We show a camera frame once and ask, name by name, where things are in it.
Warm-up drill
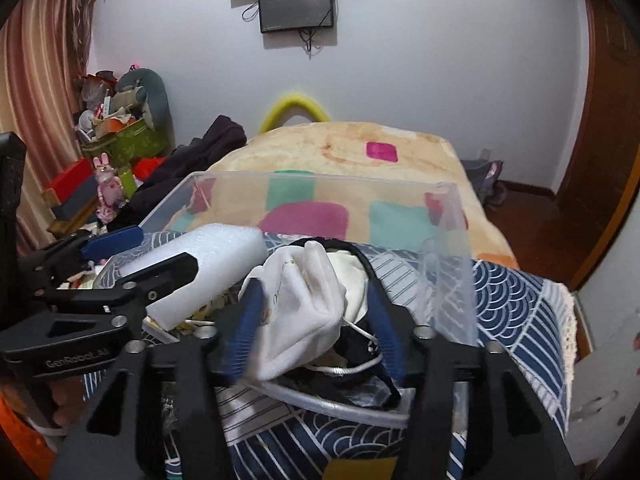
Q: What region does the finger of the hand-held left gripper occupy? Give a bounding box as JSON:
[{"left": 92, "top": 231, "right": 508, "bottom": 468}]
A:
[
  {"left": 32, "top": 252, "right": 199, "bottom": 332},
  {"left": 17, "top": 226, "right": 145, "bottom": 293}
]

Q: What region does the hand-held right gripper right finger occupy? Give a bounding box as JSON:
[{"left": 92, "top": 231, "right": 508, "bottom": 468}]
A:
[{"left": 356, "top": 246, "right": 582, "bottom": 480}]

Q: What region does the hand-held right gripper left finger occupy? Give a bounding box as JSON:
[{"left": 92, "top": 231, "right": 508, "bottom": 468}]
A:
[{"left": 50, "top": 280, "right": 266, "bottom": 480}]

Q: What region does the white drawstring pouch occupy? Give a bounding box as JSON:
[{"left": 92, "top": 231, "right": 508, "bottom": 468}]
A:
[{"left": 239, "top": 241, "right": 347, "bottom": 382}]

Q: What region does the white foam block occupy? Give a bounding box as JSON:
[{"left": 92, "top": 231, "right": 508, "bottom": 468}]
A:
[{"left": 120, "top": 223, "right": 269, "bottom": 332}]

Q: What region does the clear plastic storage box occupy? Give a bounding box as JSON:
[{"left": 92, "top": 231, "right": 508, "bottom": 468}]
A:
[{"left": 95, "top": 170, "right": 479, "bottom": 429}]

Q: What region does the person's left hand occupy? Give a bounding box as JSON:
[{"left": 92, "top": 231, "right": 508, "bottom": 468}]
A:
[{"left": 47, "top": 375, "right": 90, "bottom": 430}]

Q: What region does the pink bunny figure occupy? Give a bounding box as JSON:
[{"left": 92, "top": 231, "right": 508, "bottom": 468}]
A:
[{"left": 93, "top": 152, "right": 129, "bottom": 224}]

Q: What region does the cream cloth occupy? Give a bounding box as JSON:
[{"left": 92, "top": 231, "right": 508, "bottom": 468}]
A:
[{"left": 326, "top": 251, "right": 372, "bottom": 322}]

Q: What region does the red box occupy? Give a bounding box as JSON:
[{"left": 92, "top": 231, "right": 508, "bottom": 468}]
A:
[{"left": 42, "top": 158, "right": 97, "bottom": 207}]

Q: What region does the red cloth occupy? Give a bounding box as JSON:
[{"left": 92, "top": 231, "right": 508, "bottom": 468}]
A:
[{"left": 131, "top": 156, "right": 169, "bottom": 182}]

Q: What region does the green storage box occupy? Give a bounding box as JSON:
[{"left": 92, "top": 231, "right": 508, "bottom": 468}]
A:
[{"left": 81, "top": 119, "right": 169, "bottom": 167}]

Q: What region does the orange cloth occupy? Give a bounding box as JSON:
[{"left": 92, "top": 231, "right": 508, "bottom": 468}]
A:
[{"left": 0, "top": 390, "right": 57, "bottom": 480}]

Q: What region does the dark clothes pile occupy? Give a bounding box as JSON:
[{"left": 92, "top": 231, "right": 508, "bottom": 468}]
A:
[{"left": 112, "top": 115, "right": 249, "bottom": 232}]

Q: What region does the blue wave-pattern cloth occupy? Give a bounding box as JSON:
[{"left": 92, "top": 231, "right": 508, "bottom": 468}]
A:
[{"left": 82, "top": 231, "right": 577, "bottom": 480}]

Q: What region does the yellow card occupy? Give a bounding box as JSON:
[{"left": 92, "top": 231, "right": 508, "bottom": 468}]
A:
[{"left": 321, "top": 455, "right": 397, "bottom": 480}]

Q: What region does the grey plush toy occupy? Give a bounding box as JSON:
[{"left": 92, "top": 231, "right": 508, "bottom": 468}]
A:
[{"left": 115, "top": 67, "right": 172, "bottom": 129}]

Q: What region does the grey and pink bag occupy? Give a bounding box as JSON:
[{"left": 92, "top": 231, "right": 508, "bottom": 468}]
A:
[{"left": 460, "top": 158, "right": 507, "bottom": 207}]

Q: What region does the bed with patchwork blanket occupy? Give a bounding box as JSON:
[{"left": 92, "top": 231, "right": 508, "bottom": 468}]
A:
[{"left": 205, "top": 121, "right": 522, "bottom": 272}]

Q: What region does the yellow foam arch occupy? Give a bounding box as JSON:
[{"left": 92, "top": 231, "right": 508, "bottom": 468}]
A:
[{"left": 258, "top": 91, "right": 331, "bottom": 134}]

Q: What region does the white board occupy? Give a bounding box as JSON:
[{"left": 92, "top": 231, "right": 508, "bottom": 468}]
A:
[{"left": 566, "top": 255, "right": 640, "bottom": 457}]

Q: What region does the wooden door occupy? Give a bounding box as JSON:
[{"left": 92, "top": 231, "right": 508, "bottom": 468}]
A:
[{"left": 554, "top": 0, "right": 640, "bottom": 292}]

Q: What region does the white cord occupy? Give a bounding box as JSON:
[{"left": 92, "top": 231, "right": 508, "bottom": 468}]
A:
[{"left": 299, "top": 322, "right": 387, "bottom": 377}]

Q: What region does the black screen cable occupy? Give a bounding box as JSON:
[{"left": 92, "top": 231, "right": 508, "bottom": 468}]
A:
[{"left": 299, "top": 27, "right": 323, "bottom": 58}]

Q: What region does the small black wall screen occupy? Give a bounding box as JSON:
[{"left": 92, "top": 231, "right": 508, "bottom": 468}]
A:
[{"left": 257, "top": 0, "right": 335, "bottom": 35}]

